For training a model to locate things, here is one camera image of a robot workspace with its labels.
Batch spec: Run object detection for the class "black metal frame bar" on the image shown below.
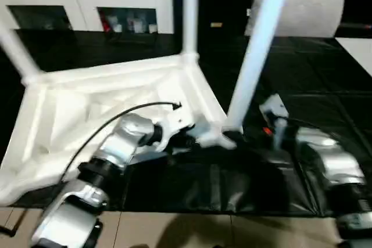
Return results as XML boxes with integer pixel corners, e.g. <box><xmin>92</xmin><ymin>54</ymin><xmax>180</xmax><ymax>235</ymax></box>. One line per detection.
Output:
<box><xmin>0</xmin><ymin>224</ymin><xmax>18</xmax><ymax>237</ymax></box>

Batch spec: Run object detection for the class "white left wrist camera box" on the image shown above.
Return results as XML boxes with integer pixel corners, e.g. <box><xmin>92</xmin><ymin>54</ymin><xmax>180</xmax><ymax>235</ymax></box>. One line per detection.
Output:
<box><xmin>158</xmin><ymin>105</ymin><xmax>195</xmax><ymax>153</ymax></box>

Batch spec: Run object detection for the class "white flat board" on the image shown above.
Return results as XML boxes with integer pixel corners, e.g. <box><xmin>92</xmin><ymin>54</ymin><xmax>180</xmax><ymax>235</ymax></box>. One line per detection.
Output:
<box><xmin>334</xmin><ymin>37</ymin><xmax>372</xmax><ymax>77</ymax></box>

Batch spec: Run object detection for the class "white plastic table leg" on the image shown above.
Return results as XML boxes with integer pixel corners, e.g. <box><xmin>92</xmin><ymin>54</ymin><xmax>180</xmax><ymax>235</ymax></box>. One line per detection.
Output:
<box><xmin>0</xmin><ymin>23</ymin><xmax>41</xmax><ymax>85</ymax></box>
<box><xmin>180</xmin><ymin>0</ymin><xmax>201</xmax><ymax>57</ymax></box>
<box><xmin>226</xmin><ymin>0</ymin><xmax>297</xmax><ymax>132</ymax></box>

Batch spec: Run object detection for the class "black cabinet with yellow label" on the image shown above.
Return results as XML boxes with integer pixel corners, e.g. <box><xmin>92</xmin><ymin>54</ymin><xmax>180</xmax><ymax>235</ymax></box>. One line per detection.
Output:
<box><xmin>173</xmin><ymin>0</ymin><xmax>256</xmax><ymax>54</ymax></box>

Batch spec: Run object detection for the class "white plastic table top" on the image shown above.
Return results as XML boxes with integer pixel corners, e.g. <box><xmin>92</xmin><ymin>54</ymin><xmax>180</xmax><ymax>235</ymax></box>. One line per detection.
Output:
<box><xmin>0</xmin><ymin>52</ymin><xmax>238</xmax><ymax>205</ymax></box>

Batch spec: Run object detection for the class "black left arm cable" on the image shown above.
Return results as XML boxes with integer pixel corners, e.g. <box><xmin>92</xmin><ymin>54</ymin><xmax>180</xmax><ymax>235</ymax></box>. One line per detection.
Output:
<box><xmin>58</xmin><ymin>101</ymin><xmax>183</xmax><ymax>185</ymax></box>

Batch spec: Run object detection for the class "light grey cushion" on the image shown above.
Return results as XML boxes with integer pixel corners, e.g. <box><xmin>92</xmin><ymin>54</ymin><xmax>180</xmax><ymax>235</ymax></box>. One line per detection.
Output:
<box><xmin>244</xmin><ymin>0</ymin><xmax>346</xmax><ymax>38</ymax></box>

